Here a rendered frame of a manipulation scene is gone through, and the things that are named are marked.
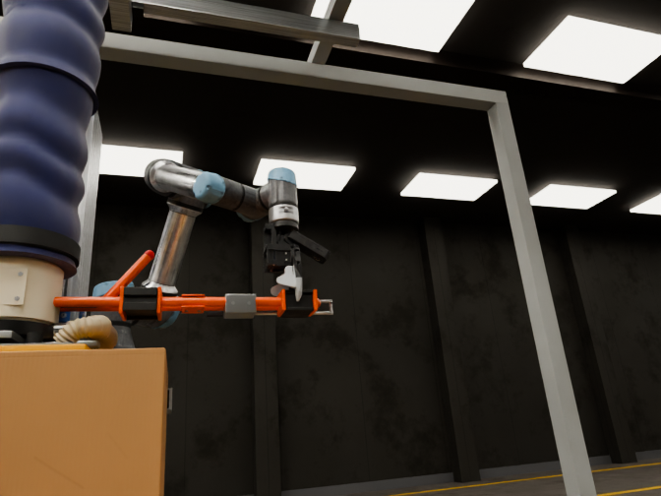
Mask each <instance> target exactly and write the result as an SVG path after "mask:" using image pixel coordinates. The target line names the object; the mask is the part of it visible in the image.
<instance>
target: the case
mask: <svg viewBox="0 0 661 496"><path fill-rule="evenodd" d="M167 390H168V369H167V359H166V349H165V348H164V347H160V348H117V349H76V350H34V351H0V496H164V470H165V443H166V416H167Z"/></svg>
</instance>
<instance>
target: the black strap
mask: <svg viewBox="0 0 661 496"><path fill-rule="evenodd" d="M0 244H19V245H26V246H32V247H38V248H43V249H47V250H51V251H54V252H58V253H61V254H63V255H66V256H68V257H69V258H71V259H72V260H73V261H74V262H75V266H76V268H77V267H78V266H79V264H80V256H81V247H80V245H79V244H78V243H77V242H76V241H74V240H73V239H71V238H70V237H68V236H65V235H63V234H60V233H57V232H54V231H51V230H47V229H43V228H38V227H32V226H25V225H14V224H0Z"/></svg>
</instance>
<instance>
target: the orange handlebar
mask: <svg viewBox="0 0 661 496"><path fill-rule="evenodd" d="M119 299H120V297H69V296H56V297H54V299H53V304H54V306H55V307H60V312H89V311H119ZM255 301H256V304H257V311H274V310H278V306H281V297H256V300H255ZM225 302H226V299H225V297H205V295H204V294H182V297H161V311H181V313H182V314H191V313H204V311H223V310H224V307H225ZM61 307H96V308H61Z"/></svg>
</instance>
